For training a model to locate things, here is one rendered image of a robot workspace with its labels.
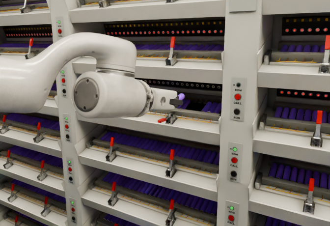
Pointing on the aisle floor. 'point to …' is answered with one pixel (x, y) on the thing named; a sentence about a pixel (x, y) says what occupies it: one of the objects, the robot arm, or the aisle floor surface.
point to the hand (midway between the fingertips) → (170, 100)
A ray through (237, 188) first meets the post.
